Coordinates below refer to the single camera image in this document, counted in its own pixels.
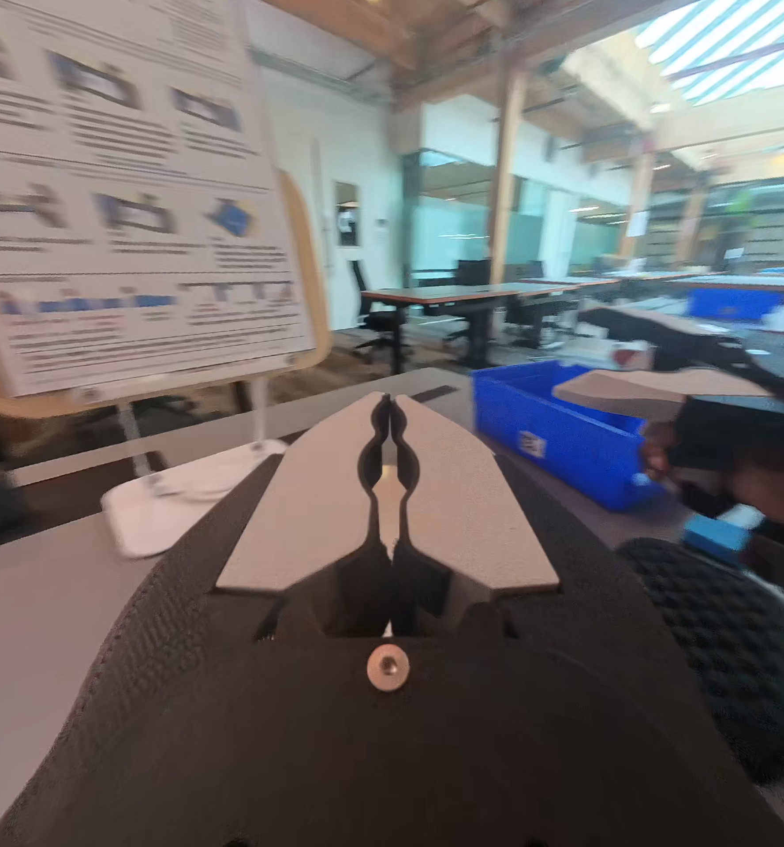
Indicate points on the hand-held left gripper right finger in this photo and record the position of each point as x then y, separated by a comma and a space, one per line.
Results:
478, 523

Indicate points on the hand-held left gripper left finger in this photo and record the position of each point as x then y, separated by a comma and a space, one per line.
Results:
299, 516

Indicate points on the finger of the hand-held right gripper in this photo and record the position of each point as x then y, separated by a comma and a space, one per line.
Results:
683, 344
630, 394

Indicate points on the blue plastic bin white tag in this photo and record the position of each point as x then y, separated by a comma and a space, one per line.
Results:
564, 430

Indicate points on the small white whiteboard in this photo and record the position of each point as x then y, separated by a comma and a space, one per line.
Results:
389, 503

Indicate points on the blue whiteboard eraser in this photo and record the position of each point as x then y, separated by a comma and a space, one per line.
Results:
716, 536

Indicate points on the person's right hand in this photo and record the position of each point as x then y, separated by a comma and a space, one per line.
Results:
775, 493

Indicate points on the wooden sign stand white base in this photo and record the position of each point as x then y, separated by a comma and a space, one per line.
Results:
167, 509

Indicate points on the wood-edged office desk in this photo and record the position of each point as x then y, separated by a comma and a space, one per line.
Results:
471, 294

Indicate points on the black office chair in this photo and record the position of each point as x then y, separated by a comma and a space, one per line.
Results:
379, 317

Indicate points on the black honeycomb armrest pad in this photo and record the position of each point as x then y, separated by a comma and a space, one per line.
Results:
729, 648

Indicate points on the printed instruction sheet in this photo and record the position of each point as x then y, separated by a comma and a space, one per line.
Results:
134, 198

